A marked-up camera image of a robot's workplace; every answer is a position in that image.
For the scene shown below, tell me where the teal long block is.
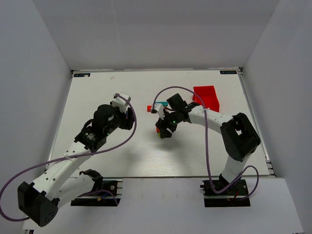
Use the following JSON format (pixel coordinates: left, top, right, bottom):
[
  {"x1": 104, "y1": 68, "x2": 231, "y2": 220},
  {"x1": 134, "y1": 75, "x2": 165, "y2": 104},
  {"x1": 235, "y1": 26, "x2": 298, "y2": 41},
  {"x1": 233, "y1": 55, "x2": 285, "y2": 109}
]
[{"x1": 156, "y1": 101, "x2": 168, "y2": 107}]

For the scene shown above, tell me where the red plastic tray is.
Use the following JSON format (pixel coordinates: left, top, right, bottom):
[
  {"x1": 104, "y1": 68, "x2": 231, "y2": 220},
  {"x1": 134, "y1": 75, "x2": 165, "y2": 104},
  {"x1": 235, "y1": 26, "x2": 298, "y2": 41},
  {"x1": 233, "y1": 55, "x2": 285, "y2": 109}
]
[{"x1": 192, "y1": 85, "x2": 220, "y2": 112}]

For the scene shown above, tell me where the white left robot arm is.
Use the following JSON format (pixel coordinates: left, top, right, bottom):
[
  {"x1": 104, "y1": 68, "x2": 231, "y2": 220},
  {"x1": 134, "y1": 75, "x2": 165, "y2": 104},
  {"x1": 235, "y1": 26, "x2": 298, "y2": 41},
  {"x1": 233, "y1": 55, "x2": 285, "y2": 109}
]
[{"x1": 17, "y1": 102, "x2": 136, "y2": 227}]

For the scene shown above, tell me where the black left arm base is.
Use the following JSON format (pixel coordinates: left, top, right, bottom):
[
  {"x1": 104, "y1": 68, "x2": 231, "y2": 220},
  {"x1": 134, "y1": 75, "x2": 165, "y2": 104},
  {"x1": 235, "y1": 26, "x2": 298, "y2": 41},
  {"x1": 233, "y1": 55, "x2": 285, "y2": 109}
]
[{"x1": 70, "y1": 179, "x2": 123, "y2": 207}]

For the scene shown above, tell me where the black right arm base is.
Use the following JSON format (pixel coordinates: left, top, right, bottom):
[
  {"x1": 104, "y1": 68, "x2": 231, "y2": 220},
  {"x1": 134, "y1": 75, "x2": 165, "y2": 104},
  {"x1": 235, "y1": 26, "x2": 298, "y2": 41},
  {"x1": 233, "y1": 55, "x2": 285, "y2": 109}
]
[{"x1": 200, "y1": 179, "x2": 251, "y2": 208}]

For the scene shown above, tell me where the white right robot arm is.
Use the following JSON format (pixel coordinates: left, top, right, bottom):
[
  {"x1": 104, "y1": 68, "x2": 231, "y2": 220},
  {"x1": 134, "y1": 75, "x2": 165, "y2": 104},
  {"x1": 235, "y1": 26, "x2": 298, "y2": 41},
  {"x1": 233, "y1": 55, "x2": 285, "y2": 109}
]
[{"x1": 152, "y1": 94, "x2": 261, "y2": 194}]

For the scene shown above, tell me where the left corner label sticker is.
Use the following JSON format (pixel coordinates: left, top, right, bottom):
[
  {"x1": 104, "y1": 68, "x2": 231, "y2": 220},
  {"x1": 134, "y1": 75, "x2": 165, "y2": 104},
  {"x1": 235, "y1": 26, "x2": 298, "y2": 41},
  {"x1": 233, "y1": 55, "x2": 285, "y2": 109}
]
[{"x1": 74, "y1": 73, "x2": 91, "y2": 78}]

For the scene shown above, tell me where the corner label sticker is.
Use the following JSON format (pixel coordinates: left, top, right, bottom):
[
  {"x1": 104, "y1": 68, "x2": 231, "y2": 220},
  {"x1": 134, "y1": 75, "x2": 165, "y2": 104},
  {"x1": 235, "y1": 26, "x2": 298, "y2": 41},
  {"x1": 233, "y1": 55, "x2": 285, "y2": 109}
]
[
  {"x1": 220, "y1": 70, "x2": 237, "y2": 75},
  {"x1": 74, "y1": 73, "x2": 91, "y2": 78}
]

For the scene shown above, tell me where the right corner label sticker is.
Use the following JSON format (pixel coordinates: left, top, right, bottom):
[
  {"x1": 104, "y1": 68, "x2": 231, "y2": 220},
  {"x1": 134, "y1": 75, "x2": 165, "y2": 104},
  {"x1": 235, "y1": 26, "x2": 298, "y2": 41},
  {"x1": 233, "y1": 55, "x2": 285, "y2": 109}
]
[{"x1": 220, "y1": 70, "x2": 237, "y2": 75}]

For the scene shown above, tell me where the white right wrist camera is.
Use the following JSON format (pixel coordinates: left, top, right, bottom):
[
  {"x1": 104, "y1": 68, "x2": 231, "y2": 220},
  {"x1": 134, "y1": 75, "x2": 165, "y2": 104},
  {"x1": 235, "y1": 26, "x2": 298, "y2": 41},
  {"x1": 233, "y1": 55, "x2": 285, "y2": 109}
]
[{"x1": 151, "y1": 103, "x2": 165, "y2": 119}]

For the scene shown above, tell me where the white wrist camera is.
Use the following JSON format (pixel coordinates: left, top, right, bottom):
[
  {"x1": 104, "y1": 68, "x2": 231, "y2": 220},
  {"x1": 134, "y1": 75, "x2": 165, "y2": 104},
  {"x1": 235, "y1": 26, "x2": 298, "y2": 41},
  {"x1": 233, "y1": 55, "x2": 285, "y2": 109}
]
[
  {"x1": 112, "y1": 93, "x2": 131, "y2": 114},
  {"x1": 151, "y1": 103, "x2": 165, "y2": 119}
]

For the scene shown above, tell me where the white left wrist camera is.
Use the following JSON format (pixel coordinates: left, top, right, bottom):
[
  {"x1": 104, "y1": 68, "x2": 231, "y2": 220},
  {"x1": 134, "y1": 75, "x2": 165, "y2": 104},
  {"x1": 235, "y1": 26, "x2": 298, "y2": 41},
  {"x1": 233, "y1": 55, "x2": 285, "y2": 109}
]
[{"x1": 112, "y1": 93, "x2": 131, "y2": 114}]

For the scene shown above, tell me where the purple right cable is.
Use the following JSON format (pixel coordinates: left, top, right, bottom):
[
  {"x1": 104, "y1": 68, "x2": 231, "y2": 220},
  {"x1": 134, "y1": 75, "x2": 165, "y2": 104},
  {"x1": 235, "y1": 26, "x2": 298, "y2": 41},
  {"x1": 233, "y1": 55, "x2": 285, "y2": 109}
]
[{"x1": 152, "y1": 86, "x2": 259, "y2": 201}]

